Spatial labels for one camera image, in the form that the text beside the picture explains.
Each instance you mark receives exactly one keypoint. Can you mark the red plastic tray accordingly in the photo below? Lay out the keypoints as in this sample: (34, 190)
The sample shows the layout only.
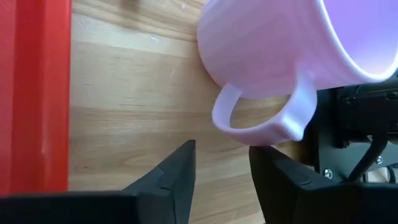
(31, 93)

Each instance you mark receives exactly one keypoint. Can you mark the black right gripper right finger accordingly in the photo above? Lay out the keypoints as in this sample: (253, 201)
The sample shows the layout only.
(295, 199)

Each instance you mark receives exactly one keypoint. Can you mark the pink plastic mug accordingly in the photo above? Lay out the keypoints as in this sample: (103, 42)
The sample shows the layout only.
(264, 46)

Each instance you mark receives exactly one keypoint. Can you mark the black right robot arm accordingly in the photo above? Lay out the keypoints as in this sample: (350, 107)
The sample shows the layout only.
(367, 109)

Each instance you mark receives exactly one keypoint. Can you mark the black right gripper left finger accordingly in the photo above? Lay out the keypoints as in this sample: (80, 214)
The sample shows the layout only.
(168, 199)

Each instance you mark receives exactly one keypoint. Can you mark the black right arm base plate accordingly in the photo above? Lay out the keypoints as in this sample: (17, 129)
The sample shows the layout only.
(325, 130)

